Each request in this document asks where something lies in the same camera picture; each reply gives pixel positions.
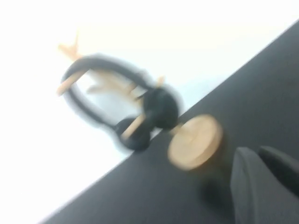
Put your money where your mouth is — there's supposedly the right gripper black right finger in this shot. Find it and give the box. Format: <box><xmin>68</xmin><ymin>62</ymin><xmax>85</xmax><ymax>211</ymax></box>
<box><xmin>258</xmin><ymin>145</ymin><xmax>299</xmax><ymax>187</ymax></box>

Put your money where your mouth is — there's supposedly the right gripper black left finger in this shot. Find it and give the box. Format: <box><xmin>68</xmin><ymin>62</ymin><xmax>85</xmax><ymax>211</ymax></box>
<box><xmin>229</xmin><ymin>146</ymin><xmax>299</xmax><ymax>224</ymax></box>

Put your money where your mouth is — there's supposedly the black over-ear headphones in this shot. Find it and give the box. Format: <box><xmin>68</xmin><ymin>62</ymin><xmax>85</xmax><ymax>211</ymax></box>
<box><xmin>60</xmin><ymin>53</ymin><xmax>181</xmax><ymax>154</ymax></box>

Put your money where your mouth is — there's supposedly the wooden branch headphone stand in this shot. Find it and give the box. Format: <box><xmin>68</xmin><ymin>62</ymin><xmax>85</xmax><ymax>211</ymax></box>
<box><xmin>57</xmin><ymin>29</ymin><xmax>227</xmax><ymax>173</ymax></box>

